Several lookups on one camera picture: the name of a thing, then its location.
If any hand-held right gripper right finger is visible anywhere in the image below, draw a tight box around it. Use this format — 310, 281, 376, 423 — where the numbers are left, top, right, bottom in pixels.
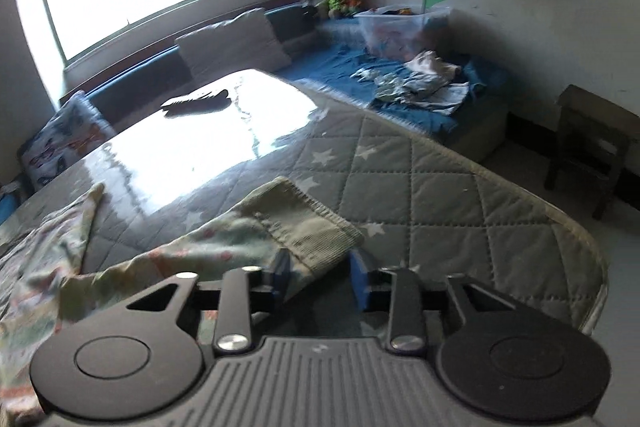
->
349, 248, 517, 352

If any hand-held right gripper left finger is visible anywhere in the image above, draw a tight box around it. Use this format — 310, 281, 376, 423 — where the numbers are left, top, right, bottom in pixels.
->
126, 248, 293, 354

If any pale green printed garment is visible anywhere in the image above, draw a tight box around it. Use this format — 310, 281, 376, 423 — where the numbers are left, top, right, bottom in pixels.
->
0, 176, 366, 425

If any pile of light clothes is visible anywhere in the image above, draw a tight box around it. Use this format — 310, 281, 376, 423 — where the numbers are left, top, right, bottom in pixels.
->
350, 50, 472, 116

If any grey star quilted bed cover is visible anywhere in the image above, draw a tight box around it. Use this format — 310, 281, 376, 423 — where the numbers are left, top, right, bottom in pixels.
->
0, 68, 612, 343

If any dark folded cloth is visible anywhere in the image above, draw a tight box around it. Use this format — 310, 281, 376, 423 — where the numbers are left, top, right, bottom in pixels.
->
161, 89, 231, 118

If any blue bed sheet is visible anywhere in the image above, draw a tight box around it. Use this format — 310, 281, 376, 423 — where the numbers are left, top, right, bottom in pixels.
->
276, 20, 510, 132

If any dark blue headboard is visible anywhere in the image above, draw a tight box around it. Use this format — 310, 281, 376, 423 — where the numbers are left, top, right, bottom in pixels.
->
60, 0, 321, 122

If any white pillow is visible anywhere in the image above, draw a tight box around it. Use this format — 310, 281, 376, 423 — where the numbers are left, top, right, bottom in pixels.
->
175, 8, 293, 80

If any clear plastic storage box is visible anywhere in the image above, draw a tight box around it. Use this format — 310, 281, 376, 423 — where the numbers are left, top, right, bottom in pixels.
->
354, 5, 452, 60

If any butterfly print pillow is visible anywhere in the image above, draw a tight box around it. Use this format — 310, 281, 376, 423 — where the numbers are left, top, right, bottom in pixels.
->
18, 90, 117, 194

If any dark wooden stool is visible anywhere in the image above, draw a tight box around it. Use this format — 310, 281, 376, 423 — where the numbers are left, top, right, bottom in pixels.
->
545, 85, 633, 221

